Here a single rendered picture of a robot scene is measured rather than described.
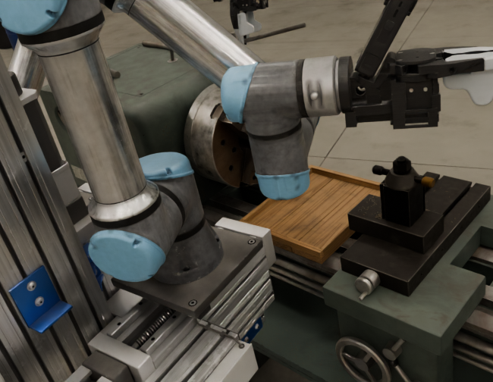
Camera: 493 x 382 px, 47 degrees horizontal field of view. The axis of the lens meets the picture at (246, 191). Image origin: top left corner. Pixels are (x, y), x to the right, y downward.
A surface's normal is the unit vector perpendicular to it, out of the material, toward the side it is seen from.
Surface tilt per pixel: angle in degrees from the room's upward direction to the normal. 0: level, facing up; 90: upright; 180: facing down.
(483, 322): 26
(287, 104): 96
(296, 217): 0
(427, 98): 82
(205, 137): 65
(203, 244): 73
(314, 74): 41
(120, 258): 98
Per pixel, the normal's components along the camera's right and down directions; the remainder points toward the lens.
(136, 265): -0.21, 0.66
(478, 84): -0.21, 0.43
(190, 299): -0.18, -0.84
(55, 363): 0.80, 0.17
